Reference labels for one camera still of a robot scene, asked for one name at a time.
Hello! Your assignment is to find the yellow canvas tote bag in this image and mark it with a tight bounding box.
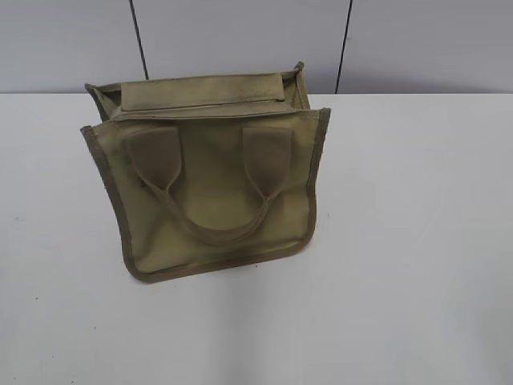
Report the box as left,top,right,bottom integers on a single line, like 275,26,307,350
82,63,330,283

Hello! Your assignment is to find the left black background cable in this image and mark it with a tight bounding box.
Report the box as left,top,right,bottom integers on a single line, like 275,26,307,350
131,0,151,80

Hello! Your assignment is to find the black background cable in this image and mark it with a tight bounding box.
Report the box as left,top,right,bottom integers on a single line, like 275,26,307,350
131,0,151,80
335,0,354,95

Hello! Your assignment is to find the right black background cable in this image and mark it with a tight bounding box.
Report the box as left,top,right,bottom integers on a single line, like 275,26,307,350
335,0,354,95

